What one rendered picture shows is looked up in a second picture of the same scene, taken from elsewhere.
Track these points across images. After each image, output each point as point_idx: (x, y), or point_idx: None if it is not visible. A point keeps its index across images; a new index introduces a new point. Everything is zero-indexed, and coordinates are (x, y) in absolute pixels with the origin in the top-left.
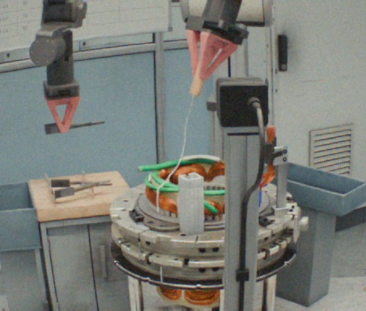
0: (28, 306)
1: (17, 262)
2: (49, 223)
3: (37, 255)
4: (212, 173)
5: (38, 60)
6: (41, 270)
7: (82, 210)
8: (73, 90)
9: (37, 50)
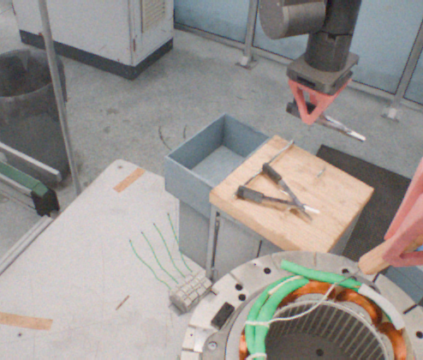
0: (195, 247)
1: (194, 210)
2: (221, 211)
3: None
4: (384, 330)
5: (265, 24)
6: (421, 139)
7: (255, 225)
8: (318, 87)
9: (266, 9)
